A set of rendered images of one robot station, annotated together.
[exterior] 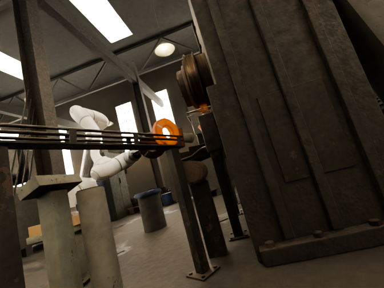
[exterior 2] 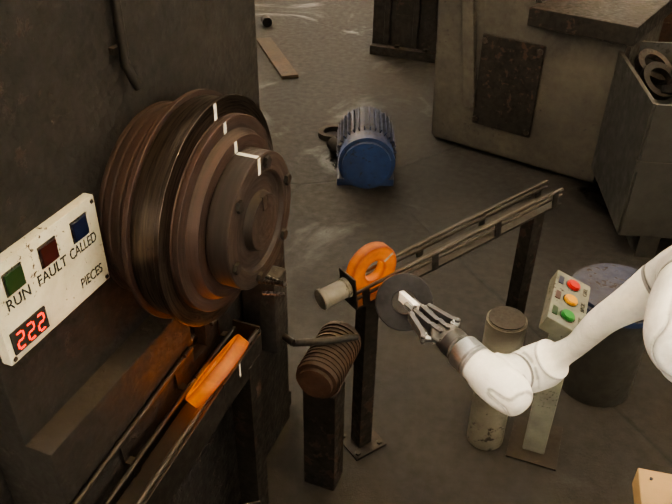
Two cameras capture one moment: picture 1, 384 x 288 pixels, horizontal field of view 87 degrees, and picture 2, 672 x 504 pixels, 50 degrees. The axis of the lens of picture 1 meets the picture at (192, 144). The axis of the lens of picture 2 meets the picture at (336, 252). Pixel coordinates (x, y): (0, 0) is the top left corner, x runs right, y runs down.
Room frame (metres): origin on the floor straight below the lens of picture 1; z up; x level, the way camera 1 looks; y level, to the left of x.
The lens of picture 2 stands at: (2.65, 0.34, 1.87)
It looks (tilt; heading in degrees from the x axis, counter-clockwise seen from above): 34 degrees down; 192
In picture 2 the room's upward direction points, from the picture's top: 1 degrees clockwise
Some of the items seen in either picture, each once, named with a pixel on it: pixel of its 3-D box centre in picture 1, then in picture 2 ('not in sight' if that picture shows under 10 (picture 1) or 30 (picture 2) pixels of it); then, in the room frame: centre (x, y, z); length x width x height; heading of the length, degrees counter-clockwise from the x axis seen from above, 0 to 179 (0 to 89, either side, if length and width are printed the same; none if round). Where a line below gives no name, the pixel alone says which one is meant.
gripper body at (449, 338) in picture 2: (137, 152); (448, 337); (1.26, 0.35, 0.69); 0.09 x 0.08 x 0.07; 46
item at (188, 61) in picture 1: (196, 84); (209, 209); (1.48, -0.16, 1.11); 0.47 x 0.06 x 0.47; 171
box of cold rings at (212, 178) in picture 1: (197, 178); not in sight; (4.30, 0.08, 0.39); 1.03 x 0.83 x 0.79; 85
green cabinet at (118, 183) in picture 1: (111, 186); not in sight; (4.78, 2.09, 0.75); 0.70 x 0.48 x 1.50; 171
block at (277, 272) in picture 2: (211, 132); (264, 307); (1.25, -0.13, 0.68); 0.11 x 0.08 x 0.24; 81
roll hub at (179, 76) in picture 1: (184, 89); (253, 219); (1.50, -0.06, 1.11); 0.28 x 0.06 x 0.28; 171
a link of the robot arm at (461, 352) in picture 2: (132, 156); (467, 355); (1.31, 0.40, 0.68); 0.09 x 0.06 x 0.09; 136
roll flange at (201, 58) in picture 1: (207, 81); (174, 201); (1.47, -0.24, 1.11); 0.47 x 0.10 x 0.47; 171
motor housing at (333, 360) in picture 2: (204, 207); (328, 408); (1.18, 0.03, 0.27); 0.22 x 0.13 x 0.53; 171
